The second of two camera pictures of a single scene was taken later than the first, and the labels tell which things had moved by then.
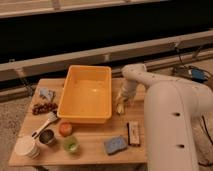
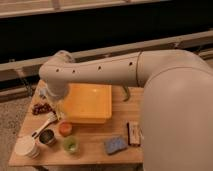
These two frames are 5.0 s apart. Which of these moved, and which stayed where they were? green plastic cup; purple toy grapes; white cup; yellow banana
Moved: yellow banana
Stayed: purple toy grapes; white cup; green plastic cup
